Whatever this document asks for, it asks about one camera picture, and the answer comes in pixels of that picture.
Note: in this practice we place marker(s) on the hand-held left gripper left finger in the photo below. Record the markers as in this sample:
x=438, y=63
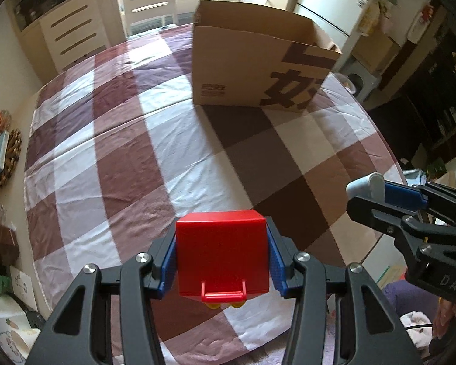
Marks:
x=167, y=270

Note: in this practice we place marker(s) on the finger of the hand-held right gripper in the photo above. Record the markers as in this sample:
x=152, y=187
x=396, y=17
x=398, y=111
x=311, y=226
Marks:
x=368, y=209
x=401, y=196

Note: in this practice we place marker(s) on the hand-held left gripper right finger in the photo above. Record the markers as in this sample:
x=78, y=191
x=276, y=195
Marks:
x=279, y=266

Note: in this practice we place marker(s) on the red plastic box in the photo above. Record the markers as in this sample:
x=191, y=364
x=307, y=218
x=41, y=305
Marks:
x=220, y=251

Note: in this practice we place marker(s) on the brown cardboard box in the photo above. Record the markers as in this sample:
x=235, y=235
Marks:
x=231, y=64

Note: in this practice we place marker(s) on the person's right hand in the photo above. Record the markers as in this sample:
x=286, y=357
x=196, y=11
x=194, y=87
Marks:
x=446, y=317

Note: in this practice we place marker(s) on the purple fleece clothing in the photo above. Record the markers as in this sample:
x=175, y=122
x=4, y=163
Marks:
x=402, y=296

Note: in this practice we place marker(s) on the dark wooden shelf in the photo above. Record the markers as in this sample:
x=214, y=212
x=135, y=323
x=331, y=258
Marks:
x=440, y=95

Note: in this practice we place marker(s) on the brown white checked tablecloth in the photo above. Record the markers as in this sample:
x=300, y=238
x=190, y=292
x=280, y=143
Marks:
x=136, y=159

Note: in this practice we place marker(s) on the white card with drawing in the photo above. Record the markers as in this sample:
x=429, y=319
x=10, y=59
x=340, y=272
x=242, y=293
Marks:
x=22, y=285

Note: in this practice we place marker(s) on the red-lid plastic jar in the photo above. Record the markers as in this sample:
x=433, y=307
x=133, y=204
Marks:
x=2, y=243

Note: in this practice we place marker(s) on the white water dispenser with stickers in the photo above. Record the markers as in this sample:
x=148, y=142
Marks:
x=3, y=323

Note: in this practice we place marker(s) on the round wooden trivet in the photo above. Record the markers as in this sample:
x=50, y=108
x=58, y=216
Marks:
x=13, y=156

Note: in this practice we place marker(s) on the white refrigerator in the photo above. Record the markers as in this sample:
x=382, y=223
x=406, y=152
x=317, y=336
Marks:
x=326, y=0

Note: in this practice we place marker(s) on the white display cabinet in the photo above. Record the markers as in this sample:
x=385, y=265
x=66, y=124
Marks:
x=34, y=3

